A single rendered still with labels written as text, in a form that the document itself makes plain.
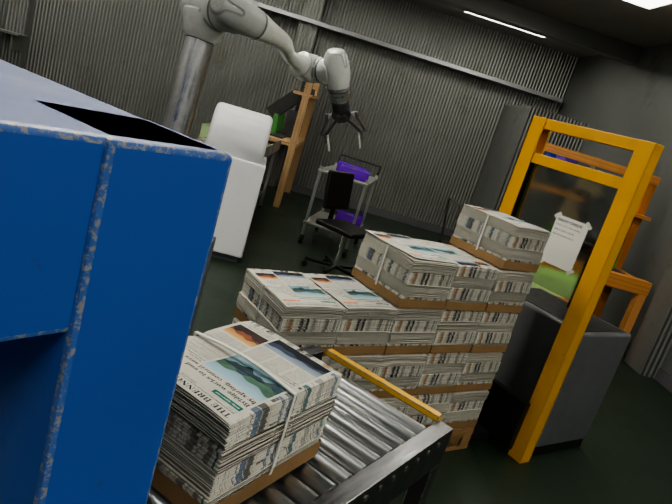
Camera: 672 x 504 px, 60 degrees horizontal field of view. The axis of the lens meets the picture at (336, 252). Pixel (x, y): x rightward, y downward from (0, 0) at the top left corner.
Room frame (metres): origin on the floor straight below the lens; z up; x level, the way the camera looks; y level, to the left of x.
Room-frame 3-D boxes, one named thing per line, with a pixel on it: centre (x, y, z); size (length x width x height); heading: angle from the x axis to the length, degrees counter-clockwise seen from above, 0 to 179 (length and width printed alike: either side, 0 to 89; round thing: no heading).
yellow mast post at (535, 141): (3.56, -0.93, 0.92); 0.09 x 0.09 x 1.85; 38
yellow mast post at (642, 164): (3.04, -1.34, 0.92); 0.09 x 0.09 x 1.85; 38
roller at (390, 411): (1.64, -0.20, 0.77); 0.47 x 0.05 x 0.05; 58
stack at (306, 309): (2.59, -0.22, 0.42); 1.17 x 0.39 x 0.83; 128
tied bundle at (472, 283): (2.85, -0.56, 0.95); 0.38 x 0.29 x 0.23; 37
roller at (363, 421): (1.53, -0.13, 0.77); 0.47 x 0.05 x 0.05; 58
